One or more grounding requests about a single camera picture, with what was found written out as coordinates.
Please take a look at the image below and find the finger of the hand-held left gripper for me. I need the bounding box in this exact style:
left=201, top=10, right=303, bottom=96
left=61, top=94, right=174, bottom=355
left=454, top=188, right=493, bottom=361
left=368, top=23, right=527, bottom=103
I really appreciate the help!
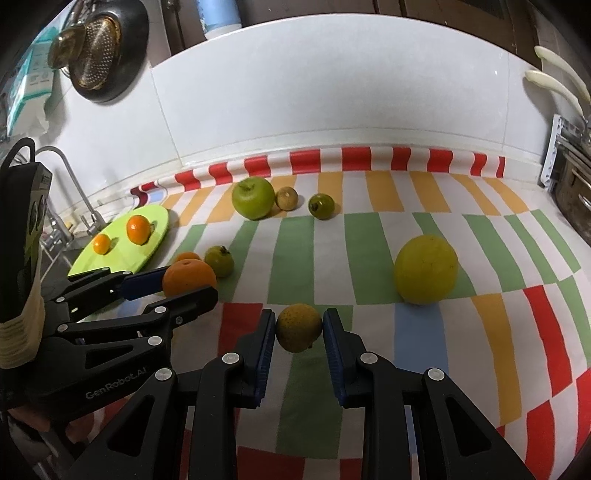
left=41, top=285, right=219, bottom=356
left=44, top=268, right=167, bottom=324

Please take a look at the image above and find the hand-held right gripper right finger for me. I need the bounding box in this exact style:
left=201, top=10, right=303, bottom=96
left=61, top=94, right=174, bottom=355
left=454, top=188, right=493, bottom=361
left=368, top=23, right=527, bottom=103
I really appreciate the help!
left=322, top=308, right=536, bottom=480

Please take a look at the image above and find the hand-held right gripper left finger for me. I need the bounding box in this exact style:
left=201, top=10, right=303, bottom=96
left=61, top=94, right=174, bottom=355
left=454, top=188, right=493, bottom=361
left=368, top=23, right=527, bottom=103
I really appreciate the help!
left=65, top=308, right=278, bottom=480

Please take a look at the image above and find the large orange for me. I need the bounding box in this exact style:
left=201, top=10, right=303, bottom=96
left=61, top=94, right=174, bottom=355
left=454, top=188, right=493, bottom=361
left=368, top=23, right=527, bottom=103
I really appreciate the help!
left=161, top=259, right=218, bottom=299

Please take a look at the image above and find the lime green plate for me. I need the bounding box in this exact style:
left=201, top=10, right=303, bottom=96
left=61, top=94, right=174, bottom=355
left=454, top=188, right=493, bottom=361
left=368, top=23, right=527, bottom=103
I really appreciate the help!
left=68, top=204, right=170, bottom=278

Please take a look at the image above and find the brownish yellow round fruit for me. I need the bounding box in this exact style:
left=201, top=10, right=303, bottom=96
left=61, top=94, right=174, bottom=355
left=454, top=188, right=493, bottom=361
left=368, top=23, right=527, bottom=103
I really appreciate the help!
left=276, top=303, right=323, bottom=354

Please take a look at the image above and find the small pale green fruit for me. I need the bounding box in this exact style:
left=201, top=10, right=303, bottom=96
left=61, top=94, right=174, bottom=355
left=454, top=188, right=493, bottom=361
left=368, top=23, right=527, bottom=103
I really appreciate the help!
left=204, top=246, right=235, bottom=278

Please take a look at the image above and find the green apple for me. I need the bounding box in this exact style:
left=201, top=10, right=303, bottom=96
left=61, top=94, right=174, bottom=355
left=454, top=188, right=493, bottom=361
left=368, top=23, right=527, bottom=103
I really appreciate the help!
left=231, top=176, right=276, bottom=220

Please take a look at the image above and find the small brown round fruit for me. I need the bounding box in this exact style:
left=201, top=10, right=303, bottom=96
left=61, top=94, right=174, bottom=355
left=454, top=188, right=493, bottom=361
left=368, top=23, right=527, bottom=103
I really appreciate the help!
left=275, top=186, right=299, bottom=212

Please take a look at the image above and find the person's left hand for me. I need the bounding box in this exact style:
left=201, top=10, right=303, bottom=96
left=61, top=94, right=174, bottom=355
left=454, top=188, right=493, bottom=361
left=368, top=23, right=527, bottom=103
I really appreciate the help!
left=9, top=405, right=95, bottom=445

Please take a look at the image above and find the steel faucet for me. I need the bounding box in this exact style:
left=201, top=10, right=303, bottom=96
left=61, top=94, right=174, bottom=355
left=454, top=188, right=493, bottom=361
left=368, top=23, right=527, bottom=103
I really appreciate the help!
left=36, top=146, right=112, bottom=252

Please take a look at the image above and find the striped colourful tablecloth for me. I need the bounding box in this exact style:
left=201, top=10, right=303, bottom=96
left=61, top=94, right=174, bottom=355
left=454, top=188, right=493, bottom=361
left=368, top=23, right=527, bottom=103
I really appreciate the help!
left=130, top=147, right=591, bottom=480

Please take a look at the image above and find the large yellow citrus fruit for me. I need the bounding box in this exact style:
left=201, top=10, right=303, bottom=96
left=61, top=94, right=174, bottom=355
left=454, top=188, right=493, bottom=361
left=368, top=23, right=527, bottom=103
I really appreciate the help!
left=393, top=234, right=459, bottom=306

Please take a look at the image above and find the small dark green fruit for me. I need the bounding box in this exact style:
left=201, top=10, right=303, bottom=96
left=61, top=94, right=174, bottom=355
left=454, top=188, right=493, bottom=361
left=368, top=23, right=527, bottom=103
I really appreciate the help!
left=308, top=193, right=335, bottom=220

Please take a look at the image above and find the teal and white tissue pack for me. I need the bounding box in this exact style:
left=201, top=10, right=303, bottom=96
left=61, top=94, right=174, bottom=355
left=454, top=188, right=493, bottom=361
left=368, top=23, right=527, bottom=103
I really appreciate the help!
left=7, top=34, right=58, bottom=134

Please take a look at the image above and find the brass ladle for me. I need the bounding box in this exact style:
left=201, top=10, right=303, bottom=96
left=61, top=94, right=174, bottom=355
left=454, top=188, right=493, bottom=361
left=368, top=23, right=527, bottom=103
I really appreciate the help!
left=48, top=23, right=88, bottom=71

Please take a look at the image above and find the gold metal colander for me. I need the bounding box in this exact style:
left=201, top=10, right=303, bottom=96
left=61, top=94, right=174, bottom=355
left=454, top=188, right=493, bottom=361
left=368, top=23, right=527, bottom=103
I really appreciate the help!
left=69, top=16, right=123, bottom=89

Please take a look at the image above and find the dark hanging pan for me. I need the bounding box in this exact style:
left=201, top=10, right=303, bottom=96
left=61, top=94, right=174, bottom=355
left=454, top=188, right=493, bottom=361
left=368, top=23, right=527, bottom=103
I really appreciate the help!
left=69, top=0, right=149, bottom=103

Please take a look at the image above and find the stainless steel pot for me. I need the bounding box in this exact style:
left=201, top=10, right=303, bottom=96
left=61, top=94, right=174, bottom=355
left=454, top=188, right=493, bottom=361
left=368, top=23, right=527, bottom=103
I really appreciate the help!
left=554, top=138, right=591, bottom=232

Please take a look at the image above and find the black cable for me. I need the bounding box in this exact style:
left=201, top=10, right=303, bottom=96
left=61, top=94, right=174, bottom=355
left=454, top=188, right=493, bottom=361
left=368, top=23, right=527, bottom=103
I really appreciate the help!
left=0, top=137, right=38, bottom=168

